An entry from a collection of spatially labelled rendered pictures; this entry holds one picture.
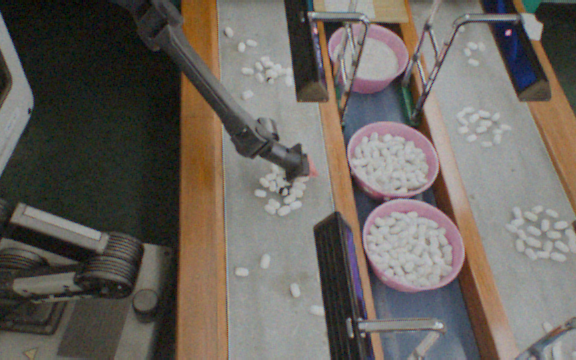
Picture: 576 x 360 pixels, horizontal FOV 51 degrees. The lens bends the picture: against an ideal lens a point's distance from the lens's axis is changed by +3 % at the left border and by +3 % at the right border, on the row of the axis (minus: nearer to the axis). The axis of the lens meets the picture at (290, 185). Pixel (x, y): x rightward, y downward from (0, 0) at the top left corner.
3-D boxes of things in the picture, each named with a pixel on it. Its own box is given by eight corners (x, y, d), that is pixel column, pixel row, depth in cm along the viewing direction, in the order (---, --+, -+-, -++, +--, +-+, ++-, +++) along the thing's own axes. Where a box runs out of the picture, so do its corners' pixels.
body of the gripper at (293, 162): (304, 144, 160) (285, 133, 155) (308, 174, 154) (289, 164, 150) (287, 155, 163) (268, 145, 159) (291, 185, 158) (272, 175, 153)
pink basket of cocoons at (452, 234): (364, 305, 152) (372, 290, 144) (349, 217, 167) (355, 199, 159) (463, 302, 156) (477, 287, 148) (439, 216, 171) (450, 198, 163)
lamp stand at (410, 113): (407, 133, 188) (457, 20, 151) (396, 87, 199) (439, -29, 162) (465, 132, 190) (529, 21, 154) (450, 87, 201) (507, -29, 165)
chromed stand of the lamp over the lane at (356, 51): (284, 133, 182) (302, 18, 145) (279, 87, 193) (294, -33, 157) (343, 133, 185) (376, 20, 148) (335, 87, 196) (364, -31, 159)
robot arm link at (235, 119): (132, 29, 148) (157, -2, 143) (145, 28, 153) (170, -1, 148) (239, 163, 148) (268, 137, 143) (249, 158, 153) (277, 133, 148)
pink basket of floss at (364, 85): (368, 113, 191) (375, 92, 183) (308, 69, 199) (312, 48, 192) (415, 73, 204) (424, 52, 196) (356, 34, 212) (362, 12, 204)
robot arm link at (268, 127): (235, 153, 148) (258, 132, 144) (228, 122, 155) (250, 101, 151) (268, 170, 155) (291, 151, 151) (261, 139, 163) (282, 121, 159)
